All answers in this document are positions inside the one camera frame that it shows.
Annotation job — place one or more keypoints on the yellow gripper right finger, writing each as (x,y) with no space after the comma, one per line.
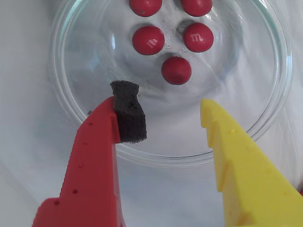
(248,177)

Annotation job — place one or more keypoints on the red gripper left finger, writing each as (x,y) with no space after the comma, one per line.
(94,165)

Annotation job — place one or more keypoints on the red candy pill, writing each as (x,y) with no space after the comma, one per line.
(196,6)
(148,39)
(176,70)
(146,7)
(198,37)

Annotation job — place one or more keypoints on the white table cloth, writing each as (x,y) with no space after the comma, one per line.
(23,118)

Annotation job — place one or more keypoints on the glass bowl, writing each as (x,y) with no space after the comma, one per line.
(94,71)

